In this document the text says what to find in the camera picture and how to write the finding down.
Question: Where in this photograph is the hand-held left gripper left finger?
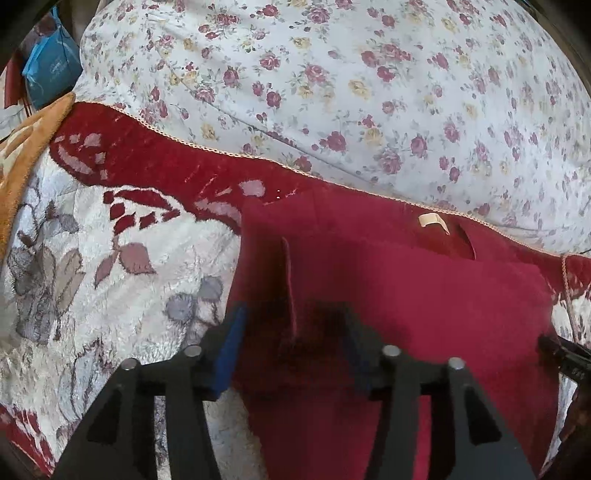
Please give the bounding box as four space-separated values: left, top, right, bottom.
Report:
52 303 249 480

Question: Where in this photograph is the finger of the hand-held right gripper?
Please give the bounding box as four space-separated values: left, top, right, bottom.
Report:
537 335 591 385

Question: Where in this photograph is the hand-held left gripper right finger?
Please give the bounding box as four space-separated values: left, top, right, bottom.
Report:
342 305 538 480

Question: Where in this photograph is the red garment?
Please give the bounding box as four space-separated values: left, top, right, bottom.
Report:
223 190 573 480

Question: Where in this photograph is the red and white floral blanket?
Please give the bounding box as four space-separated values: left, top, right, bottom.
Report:
0 100 591 480

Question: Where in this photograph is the white floral bed sheet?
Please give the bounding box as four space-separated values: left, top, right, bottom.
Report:
73 0 591 257

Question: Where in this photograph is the orange plush blanket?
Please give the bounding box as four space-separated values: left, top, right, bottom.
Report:
0 91 77 259

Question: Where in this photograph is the blue bag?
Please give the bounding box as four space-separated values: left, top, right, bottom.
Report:
21 8 84 110

